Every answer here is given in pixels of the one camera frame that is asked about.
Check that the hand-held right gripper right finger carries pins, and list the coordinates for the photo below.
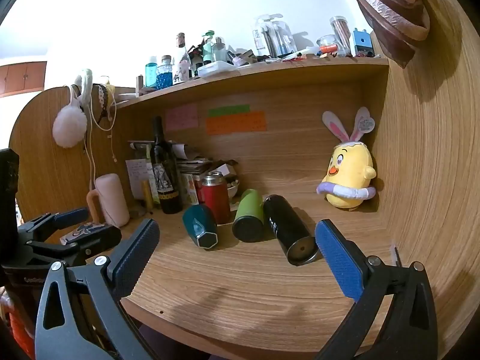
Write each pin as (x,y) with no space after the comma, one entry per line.
(339,258)

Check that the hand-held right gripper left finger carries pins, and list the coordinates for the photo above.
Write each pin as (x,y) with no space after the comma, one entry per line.
(135,258)

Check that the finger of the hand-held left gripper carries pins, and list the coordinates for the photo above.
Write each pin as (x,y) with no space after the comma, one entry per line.
(105,238)
(71,216)

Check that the black metal cup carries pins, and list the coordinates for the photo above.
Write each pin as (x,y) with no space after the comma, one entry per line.
(281,221)

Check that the teal faceted cup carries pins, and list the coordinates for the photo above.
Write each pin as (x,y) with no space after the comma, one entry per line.
(197,222)

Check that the green cup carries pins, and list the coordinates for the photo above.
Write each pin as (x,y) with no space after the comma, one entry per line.
(249,210)

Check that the patterned small packet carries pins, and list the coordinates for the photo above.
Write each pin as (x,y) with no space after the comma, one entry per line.
(80,231)

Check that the pink mug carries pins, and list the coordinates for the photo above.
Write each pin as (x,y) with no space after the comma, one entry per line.
(112,198)

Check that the yellow pen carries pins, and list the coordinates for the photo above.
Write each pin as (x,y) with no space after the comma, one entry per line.
(147,195)

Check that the white note paper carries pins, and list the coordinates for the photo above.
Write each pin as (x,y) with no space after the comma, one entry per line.
(137,176)

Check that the dark wine bottle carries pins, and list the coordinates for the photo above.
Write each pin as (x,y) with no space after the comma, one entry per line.
(165,180)

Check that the white fluffy earmuffs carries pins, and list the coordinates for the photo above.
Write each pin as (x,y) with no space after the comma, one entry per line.
(69,127)

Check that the colourful printed carton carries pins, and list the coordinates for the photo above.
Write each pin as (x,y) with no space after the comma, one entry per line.
(190,189)

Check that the yellow chick plush toy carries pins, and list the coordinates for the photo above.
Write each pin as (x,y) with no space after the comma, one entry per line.
(348,168)

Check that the red thermos flask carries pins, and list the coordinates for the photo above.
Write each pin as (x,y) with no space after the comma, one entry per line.
(215,199)

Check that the stack of books and papers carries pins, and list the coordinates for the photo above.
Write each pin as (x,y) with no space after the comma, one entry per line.
(198,165)

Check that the wooden desk hutch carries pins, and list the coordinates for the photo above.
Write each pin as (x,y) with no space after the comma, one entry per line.
(300,150)

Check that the dotted black headband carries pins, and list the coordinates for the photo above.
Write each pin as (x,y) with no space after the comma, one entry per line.
(102,99)

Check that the pink sticky note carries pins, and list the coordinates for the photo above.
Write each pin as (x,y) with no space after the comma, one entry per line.
(181,117)

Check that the blue liquid bottle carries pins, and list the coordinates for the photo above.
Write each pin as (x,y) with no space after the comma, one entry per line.
(151,73)

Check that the blue bead bottle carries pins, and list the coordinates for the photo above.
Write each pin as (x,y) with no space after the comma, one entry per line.
(165,77)

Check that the orange sticky note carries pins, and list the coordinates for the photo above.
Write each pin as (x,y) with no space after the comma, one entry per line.
(236,123)

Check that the green sticky note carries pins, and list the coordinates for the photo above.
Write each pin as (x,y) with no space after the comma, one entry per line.
(228,110)

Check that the tall clear corked bottle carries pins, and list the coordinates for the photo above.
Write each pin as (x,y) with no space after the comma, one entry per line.
(182,60)

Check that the white flat box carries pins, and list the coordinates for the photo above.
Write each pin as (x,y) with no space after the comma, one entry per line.
(217,69)

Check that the green capped bottle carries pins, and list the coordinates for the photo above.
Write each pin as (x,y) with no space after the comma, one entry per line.
(208,48)

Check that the blue pencil sharpener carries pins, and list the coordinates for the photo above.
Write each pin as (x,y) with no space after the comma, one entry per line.
(362,43)

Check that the small clear glass jar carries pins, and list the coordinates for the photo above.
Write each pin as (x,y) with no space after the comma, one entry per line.
(326,42)

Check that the clear jar of sticks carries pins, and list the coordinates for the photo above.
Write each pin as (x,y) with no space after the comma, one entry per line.
(340,35)

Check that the clear plastic toothbrush pack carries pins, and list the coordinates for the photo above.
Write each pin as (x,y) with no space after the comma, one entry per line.
(273,37)

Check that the brown hanging cloth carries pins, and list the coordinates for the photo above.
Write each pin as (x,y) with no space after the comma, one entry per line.
(390,11)

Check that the brown wall cabinet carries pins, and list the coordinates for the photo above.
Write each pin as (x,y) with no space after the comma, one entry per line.
(22,77)

